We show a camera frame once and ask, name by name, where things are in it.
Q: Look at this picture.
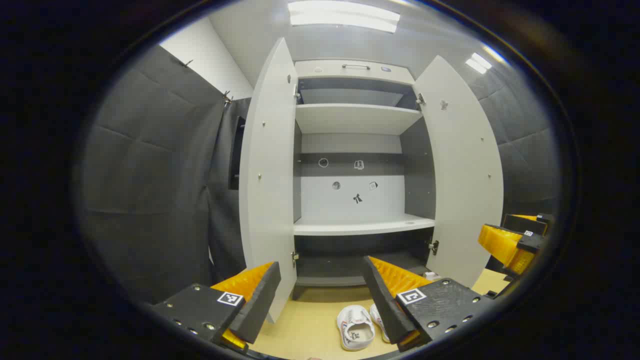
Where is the small ceiling light panel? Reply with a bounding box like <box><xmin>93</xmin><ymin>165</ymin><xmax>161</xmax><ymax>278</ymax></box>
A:
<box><xmin>465</xmin><ymin>52</ymin><xmax>493</xmax><ymax>75</ymax></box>

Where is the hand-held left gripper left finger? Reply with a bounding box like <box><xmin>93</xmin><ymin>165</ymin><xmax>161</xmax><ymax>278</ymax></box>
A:
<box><xmin>150</xmin><ymin>261</ymin><xmax>282</xmax><ymax>354</ymax></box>

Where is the black door handle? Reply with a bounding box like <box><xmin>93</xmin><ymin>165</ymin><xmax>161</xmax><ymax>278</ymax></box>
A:
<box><xmin>229</xmin><ymin>116</ymin><xmax>246</xmax><ymax>191</ymax></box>

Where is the grey cabinet door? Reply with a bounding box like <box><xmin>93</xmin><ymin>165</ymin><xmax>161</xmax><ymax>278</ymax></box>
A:
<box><xmin>239</xmin><ymin>37</ymin><xmax>299</xmax><ymax>323</ymax></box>
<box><xmin>413</xmin><ymin>55</ymin><xmax>505</xmax><ymax>288</ymax></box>

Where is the large ceiling light panel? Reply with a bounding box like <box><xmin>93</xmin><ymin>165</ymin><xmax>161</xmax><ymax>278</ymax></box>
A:
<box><xmin>288</xmin><ymin>0</ymin><xmax>401</xmax><ymax>33</ymax></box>

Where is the grey shoe cabinet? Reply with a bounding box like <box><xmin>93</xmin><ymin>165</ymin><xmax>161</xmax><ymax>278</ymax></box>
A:
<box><xmin>239</xmin><ymin>37</ymin><xmax>505</xmax><ymax>323</ymax></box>

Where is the white canvas shoe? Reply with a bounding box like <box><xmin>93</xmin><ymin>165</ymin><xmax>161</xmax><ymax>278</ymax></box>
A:
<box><xmin>369</xmin><ymin>303</ymin><xmax>392</xmax><ymax>344</ymax></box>
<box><xmin>336</xmin><ymin>305</ymin><xmax>376</xmax><ymax>352</ymax></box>

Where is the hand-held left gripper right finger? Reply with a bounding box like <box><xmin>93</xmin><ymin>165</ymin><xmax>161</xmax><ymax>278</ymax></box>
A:
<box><xmin>362</xmin><ymin>256</ymin><xmax>496</xmax><ymax>354</ymax></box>

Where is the black backdrop cloth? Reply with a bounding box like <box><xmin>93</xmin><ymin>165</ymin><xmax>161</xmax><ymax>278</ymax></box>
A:
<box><xmin>82</xmin><ymin>45</ymin><xmax>560</xmax><ymax>303</ymax></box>

